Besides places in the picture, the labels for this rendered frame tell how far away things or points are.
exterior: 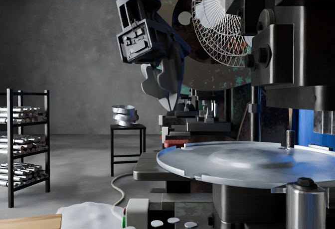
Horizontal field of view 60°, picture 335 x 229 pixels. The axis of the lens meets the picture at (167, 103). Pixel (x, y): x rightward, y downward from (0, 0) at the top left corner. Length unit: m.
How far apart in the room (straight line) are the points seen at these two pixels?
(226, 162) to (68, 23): 7.36
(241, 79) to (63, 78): 6.10
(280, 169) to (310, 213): 0.13
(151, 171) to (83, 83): 6.99
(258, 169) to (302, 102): 0.11
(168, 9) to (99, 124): 5.66
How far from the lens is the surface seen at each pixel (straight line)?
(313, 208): 0.30
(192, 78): 1.77
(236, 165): 0.41
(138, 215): 0.70
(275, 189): 0.31
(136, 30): 0.51
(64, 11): 7.77
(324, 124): 0.49
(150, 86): 0.52
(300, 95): 0.43
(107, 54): 7.28
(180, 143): 0.75
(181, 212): 0.62
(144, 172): 0.39
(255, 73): 0.48
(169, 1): 1.86
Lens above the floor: 0.88
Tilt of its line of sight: 1 degrees down
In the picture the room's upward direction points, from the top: straight up
